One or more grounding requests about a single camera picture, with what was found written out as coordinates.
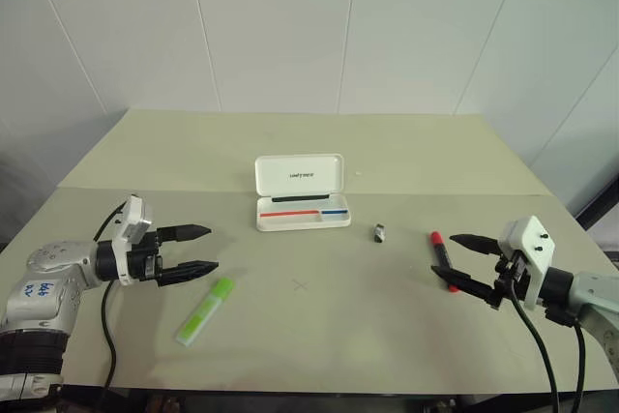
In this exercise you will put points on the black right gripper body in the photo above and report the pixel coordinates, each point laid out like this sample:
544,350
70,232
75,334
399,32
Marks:
510,280

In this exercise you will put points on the black marker with red cap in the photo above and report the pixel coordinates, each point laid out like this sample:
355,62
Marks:
436,239

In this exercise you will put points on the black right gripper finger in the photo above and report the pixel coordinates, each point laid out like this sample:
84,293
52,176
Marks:
466,282
479,244

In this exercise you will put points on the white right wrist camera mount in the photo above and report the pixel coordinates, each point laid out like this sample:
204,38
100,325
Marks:
532,244

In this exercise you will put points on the white plastic pencil case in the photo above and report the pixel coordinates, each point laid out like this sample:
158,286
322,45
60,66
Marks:
300,173

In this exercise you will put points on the black metal frame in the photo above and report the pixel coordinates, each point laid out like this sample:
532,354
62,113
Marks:
597,207

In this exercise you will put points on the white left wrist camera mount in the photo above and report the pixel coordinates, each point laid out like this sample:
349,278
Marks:
133,219

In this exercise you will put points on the green highlighter pen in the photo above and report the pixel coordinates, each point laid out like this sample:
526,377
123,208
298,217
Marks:
205,311

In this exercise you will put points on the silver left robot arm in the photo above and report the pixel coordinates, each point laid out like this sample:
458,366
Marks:
48,287

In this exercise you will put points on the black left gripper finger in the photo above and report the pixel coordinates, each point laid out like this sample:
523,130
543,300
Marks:
188,272
186,232

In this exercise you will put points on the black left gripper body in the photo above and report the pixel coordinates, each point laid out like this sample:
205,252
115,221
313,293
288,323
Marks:
145,263

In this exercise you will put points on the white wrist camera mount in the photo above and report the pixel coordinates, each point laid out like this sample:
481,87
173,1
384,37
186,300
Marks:
133,219
532,244

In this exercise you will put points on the small black binder clip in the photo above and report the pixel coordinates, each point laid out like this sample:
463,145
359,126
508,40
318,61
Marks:
379,234

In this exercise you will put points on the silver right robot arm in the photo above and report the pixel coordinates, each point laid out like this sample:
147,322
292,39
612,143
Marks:
599,297

